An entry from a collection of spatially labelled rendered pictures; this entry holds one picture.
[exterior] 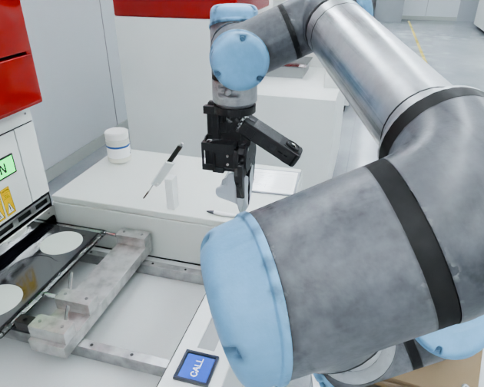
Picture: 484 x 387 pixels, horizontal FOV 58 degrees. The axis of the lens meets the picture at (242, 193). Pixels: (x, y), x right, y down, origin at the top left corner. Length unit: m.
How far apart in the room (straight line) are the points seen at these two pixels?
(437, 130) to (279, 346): 0.17
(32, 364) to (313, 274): 0.81
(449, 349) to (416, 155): 0.42
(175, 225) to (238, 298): 0.85
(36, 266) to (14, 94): 0.39
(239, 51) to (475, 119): 0.33
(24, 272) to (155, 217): 0.32
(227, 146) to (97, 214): 0.56
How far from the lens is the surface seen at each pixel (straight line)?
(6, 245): 1.16
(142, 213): 1.13
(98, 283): 1.05
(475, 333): 0.68
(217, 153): 0.76
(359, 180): 0.28
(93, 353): 0.96
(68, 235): 1.20
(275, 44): 0.59
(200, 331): 0.78
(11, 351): 1.05
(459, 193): 0.26
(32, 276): 1.09
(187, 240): 1.12
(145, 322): 1.01
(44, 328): 0.94
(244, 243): 0.27
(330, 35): 0.51
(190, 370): 0.73
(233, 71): 0.58
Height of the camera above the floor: 1.52
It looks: 29 degrees down
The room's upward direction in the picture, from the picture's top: straight up
